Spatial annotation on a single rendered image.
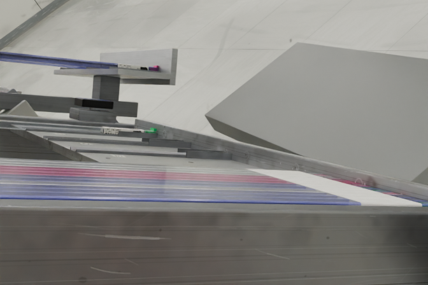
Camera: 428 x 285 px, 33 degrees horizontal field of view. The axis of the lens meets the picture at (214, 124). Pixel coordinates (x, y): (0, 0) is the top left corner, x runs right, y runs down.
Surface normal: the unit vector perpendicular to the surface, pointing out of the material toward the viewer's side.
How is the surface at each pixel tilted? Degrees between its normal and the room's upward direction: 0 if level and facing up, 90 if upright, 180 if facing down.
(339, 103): 0
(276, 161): 48
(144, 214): 90
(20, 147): 90
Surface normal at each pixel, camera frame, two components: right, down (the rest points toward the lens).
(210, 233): 0.47, 0.10
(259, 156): -0.88, -0.07
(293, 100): -0.51, -0.78
